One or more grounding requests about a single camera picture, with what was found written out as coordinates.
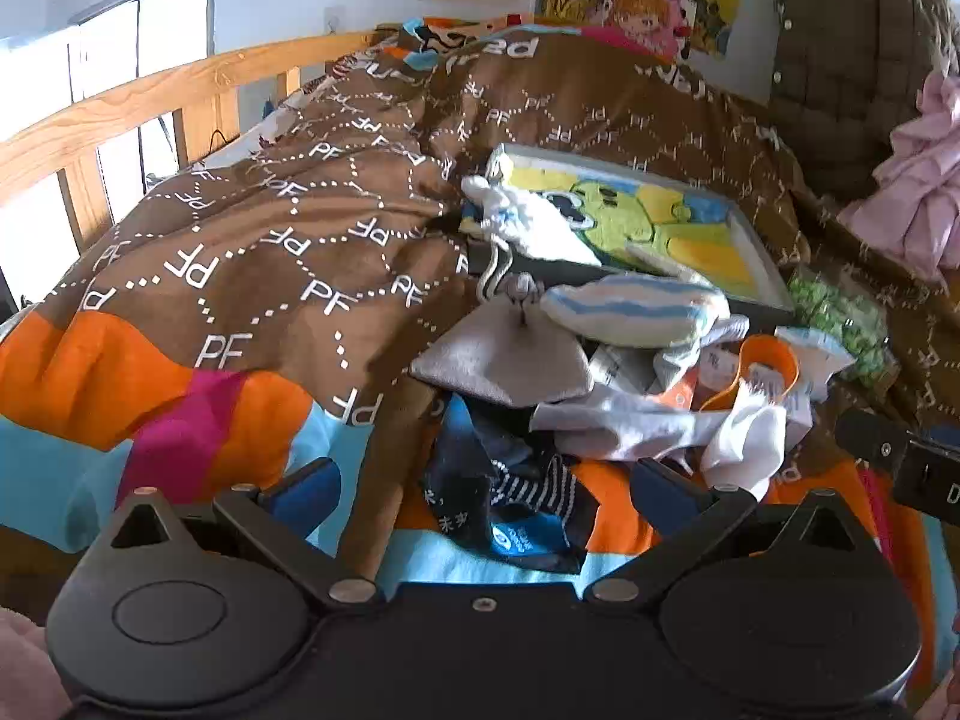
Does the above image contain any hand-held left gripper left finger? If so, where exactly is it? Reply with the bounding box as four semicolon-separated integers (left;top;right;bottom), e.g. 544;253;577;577
105;457;380;610

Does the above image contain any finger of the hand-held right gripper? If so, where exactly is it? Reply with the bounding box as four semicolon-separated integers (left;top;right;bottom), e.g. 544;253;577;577
836;406;912;473

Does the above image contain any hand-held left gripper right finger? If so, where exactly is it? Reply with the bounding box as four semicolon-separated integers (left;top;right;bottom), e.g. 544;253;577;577
583;457;875;607

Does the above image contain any orange strap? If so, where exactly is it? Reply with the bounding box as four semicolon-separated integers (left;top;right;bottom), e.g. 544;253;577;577
697;335;800;413

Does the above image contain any white sock with coloured stripes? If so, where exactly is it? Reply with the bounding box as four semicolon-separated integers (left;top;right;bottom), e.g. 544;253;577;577
540;274;732;350

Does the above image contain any shallow box with cartoon picture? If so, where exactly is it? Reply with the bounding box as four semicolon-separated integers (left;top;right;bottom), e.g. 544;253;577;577
457;142;797;316

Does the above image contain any plain white sock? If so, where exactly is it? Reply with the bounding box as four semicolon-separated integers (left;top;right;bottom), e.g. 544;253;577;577
534;384;725;464
701;382;788;500

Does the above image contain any white sock with paper tag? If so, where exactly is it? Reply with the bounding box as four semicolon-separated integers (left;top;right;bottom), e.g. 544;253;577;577
774;326;857;402

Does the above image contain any navy white striped sock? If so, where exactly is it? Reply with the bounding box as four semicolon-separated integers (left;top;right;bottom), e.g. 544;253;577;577
491;456;584;535

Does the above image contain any grey white printed sock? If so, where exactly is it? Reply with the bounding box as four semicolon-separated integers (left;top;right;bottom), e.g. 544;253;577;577
589;343;680;397

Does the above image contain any blue sock with round label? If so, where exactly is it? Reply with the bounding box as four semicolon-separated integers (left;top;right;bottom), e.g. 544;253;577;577
486;516;587;575

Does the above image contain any navy sock with white print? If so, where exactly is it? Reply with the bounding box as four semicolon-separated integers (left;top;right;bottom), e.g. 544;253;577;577
422;394;542;550

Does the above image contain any grey sock with bunny face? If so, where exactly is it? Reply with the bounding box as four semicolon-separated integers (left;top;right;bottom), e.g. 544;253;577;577
411;274;595;410

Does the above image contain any brown and orange printed blanket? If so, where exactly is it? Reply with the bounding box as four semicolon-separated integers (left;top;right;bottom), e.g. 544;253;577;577
0;15;960;720

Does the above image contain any pink cloth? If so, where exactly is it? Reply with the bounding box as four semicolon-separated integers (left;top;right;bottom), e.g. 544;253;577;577
836;71;960;282

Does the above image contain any white sock with blue print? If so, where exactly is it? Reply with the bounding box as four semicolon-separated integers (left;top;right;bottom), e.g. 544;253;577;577
459;176;605;269

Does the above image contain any brown quilted jacket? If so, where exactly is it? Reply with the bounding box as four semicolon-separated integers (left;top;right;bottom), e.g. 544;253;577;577
769;0;960;200

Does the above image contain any pink cartoon face poster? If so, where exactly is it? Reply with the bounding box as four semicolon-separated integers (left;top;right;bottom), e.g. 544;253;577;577
606;0;692;62

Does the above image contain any window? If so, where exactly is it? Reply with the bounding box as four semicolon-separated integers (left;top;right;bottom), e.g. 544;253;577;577
0;0;217;293

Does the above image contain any wooden bed rail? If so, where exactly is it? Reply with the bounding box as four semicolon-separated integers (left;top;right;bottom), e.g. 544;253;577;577
0;30;380;245

